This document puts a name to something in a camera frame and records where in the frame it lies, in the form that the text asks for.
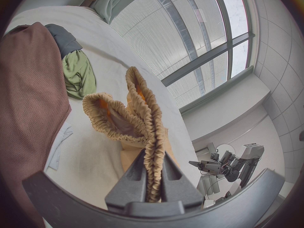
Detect window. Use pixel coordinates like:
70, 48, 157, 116
109, 0, 256, 114

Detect round white table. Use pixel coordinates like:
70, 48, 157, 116
217, 143, 235, 159

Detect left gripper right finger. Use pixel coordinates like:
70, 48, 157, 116
161, 151, 204, 209

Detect bed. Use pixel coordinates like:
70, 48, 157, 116
2, 0, 198, 211

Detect pale blue garment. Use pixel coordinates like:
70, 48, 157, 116
47, 124, 73, 170

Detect black garment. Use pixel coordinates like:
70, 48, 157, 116
45, 23, 83, 59

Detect tan shorts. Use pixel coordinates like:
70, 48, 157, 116
82, 66, 178, 203

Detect brown shorts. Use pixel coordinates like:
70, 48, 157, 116
0, 23, 72, 223

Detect green garment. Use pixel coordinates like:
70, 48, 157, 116
62, 50, 97, 100

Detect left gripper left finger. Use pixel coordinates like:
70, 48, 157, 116
105, 149, 148, 210

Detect blue-green curtain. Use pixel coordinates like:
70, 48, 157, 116
91, 0, 162, 24

